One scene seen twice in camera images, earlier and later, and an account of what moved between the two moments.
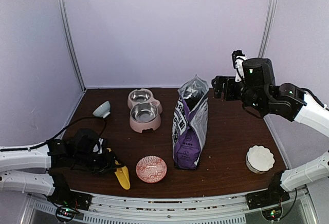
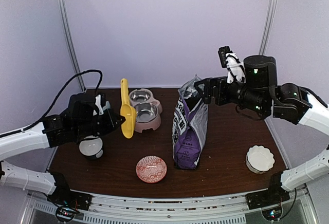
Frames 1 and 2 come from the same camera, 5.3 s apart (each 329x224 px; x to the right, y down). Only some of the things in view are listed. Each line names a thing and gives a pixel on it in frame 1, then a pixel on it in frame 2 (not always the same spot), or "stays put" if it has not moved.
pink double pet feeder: [145, 111] stays put
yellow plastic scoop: [122, 174] to [127, 111]
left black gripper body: [97, 164] to [101, 127]
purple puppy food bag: [189, 123] stays put
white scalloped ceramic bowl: [259, 159] stays put
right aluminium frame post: [273, 4] stays put
